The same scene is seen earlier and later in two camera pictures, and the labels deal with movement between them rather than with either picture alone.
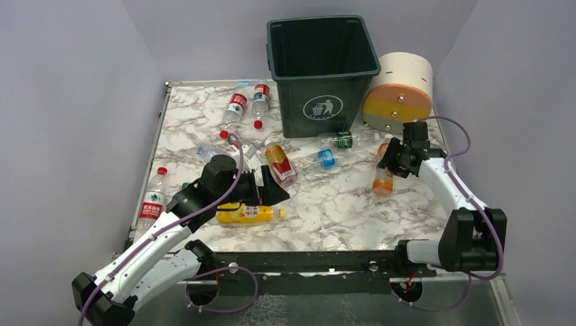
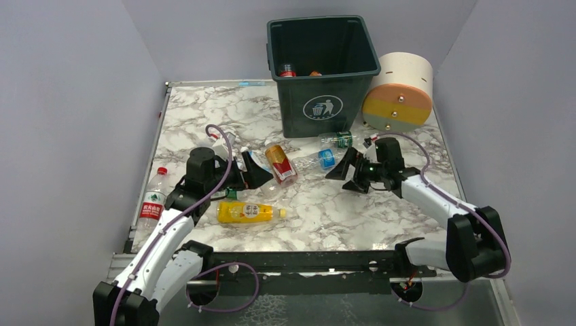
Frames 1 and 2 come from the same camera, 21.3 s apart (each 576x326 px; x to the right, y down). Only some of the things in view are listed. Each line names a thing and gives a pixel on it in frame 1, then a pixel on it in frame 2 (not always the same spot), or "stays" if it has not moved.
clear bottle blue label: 323,159 stays
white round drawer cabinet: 401,92 stays
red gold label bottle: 283,171 stays
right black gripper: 397,157 -> 358,168
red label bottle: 260,103 -> 287,72
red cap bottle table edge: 154,202 stays
